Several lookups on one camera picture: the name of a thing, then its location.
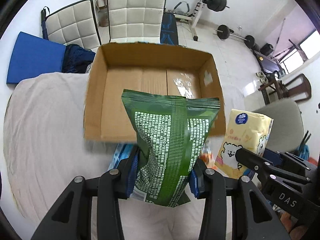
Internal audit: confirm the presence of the yellow tissue pack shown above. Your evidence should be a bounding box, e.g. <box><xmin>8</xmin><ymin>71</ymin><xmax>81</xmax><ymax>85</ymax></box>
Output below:
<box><xmin>215</xmin><ymin>109</ymin><xmax>273</xmax><ymax>179</ymax></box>

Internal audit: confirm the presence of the long blue snack packet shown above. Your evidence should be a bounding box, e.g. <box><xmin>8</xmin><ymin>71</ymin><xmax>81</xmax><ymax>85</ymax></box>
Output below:
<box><xmin>108</xmin><ymin>143</ymin><xmax>134</xmax><ymax>171</ymax></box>

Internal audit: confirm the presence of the green snack bag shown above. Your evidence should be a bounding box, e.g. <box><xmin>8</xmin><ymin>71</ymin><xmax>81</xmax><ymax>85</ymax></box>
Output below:
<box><xmin>121</xmin><ymin>89</ymin><xmax>220</xmax><ymax>207</ymax></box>

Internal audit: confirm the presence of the grey office chair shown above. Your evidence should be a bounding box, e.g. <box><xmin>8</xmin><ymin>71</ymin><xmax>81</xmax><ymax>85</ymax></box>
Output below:
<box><xmin>254</xmin><ymin>99</ymin><xmax>304</xmax><ymax>152</ymax></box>

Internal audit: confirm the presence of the grey table cloth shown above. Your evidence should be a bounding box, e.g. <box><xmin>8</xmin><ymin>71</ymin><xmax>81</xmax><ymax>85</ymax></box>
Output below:
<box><xmin>4</xmin><ymin>73</ymin><xmax>204</xmax><ymax>239</ymax></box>

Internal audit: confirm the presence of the brown wooden chair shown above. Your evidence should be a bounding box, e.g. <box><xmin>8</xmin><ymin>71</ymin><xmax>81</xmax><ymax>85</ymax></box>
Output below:
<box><xmin>258</xmin><ymin>74</ymin><xmax>312</xmax><ymax>105</ymax></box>

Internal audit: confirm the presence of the black treadmill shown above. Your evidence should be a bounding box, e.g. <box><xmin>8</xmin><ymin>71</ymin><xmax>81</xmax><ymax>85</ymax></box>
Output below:
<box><xmin>252</xmin><ymin>17</ymin><xmax>311</xmax><ymax>78</ymax></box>

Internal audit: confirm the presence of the dark blue garment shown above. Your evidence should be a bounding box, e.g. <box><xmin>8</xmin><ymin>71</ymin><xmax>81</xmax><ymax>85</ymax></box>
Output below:
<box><xmin>62</xmin><ymin>44</ymin><xmax>95</xmax><ymax>74</ymax></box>

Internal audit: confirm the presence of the floor barbell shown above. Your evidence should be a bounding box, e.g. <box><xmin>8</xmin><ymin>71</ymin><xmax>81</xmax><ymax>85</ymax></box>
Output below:
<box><xmin>216</xmin><ymin>24</ymin><xmax>256</xmax><ymax>49</ymax></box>

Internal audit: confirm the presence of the blue foam mat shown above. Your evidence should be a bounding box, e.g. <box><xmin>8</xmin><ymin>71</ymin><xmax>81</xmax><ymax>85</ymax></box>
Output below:
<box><xmin>7</xmin><ymin>32</ymin><xmax>66</xmax><ymax>84</ymax></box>

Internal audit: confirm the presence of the open cardboard box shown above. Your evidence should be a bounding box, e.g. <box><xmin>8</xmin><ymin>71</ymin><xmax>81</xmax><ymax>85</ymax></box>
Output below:
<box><xmin>84</xmin><ymin>42</ymin><xmax>226</xmax><ymax>142</ymax></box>

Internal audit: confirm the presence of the white squat rack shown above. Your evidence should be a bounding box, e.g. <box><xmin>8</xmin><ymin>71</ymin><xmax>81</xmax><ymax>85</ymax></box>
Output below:
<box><xmin>174</xmin><ymin>0</ymin><xmax>206</xmax><ymax>41</ymax></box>

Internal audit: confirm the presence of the white padded chair left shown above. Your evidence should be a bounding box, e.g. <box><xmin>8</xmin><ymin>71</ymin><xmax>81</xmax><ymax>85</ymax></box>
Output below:
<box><xmin>41</xmin><ymin>0</ymin><xmax>101</xmax><ymax>52</ymax></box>

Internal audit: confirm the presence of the white padded chair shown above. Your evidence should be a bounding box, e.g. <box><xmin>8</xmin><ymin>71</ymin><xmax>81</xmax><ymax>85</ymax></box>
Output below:
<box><xmin>41</xmin><ymin>0</ymin><xmax>101</xmax><ymax>52</ymax></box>
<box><xmin>107</xmin><ymin>0</ymin><xmax>166</xmax><ymax>44</ymax></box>

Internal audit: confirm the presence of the white padded chair right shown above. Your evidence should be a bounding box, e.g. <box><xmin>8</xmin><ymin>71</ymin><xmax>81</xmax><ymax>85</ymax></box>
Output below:
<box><xmin>107</xmin><ymin>0</ymin><xmax>166</xmax><ymax>44</ymax></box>

